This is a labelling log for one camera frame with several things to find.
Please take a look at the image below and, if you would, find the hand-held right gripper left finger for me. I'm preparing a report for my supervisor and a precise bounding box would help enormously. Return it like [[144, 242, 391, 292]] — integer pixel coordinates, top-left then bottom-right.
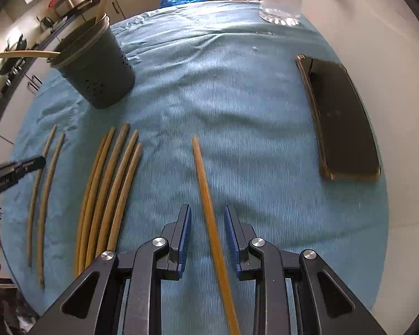
[[26, 203, 192, 335]]

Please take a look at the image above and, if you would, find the black wok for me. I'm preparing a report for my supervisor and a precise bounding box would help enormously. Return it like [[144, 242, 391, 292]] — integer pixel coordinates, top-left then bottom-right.
[[5, 35, 28, 53]]

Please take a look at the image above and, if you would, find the black phone in clear case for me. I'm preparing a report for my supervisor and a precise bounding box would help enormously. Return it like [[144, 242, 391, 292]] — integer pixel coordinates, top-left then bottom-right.
[[295, 55, 382, 182]]

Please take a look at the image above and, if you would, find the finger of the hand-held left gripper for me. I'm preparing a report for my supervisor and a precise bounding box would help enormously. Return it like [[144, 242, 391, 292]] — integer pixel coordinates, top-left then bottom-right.
[[10, 155, 47, 182]]

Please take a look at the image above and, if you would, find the dark grey perforated utensil holder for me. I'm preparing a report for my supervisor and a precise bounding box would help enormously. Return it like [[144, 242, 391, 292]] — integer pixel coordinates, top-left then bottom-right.
[[49, 13, 137, 109]]

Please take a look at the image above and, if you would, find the blue plastic bag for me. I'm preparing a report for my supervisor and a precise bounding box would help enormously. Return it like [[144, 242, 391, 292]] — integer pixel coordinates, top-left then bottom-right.
[[159, 0, 206, 8]]

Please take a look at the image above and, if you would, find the blue towel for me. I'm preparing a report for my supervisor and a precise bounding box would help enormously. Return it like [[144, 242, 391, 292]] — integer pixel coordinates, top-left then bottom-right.
[[0, 0, 390, 335]]

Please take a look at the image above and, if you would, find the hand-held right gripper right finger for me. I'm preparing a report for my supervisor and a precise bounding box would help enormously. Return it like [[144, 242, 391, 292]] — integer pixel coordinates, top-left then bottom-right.
[[224, 205, 388, 335]]

